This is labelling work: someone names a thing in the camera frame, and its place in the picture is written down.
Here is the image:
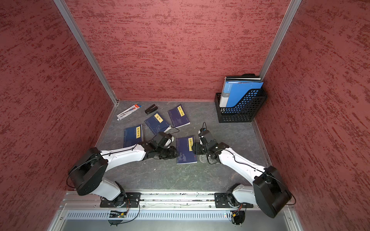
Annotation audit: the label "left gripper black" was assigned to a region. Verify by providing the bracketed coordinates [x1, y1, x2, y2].
[156, 146, 181, 159]

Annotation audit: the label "grey knitted cloth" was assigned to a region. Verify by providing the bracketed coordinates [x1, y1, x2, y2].
[198, 155, 208, 163]

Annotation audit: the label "blue book Zhuangzi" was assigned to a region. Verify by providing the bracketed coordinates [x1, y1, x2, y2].
[145, 113, 172, 135]

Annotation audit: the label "blue book Yuewei notes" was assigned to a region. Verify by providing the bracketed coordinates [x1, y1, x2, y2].
[176, 136, 197, 165]

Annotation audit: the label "blue book Mengxi Bitan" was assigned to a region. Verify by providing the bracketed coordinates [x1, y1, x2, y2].
[123, 124, 144, 148]

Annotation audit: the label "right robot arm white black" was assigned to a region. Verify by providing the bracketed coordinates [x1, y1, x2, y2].
[192, 128, 293, 218]

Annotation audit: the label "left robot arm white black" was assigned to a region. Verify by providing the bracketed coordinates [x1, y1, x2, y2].
[66, 132, 179, 208]

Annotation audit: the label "blue book Tang poems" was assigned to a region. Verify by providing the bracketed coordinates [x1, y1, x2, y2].
[168, 104, 190, 128]

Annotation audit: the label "black stapler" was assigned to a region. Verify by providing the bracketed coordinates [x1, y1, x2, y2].
[145, 104, 158, 115]

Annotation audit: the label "white red pen package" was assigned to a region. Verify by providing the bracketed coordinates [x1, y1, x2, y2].
[117, 104, 141, 121]

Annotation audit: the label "black mesh file holder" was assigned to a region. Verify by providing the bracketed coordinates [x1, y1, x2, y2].
[214, 88, 267, 123]

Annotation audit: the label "blue folder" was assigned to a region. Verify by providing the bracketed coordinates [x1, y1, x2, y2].
[219, 81, 263, 107]

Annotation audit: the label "dark folders behind blue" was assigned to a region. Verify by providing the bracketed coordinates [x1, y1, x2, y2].
[225, 74, 262, 82]

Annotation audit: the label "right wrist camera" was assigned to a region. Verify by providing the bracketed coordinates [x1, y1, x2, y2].
[198, 128, 206, 137]

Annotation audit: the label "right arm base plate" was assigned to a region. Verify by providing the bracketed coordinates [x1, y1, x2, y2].
[214, 192, 253, 209]

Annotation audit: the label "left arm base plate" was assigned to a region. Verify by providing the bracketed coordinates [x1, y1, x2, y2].
[100, 193, 141, 209]

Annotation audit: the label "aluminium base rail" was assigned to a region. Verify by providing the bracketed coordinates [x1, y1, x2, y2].
[49, 190, 302, 231]

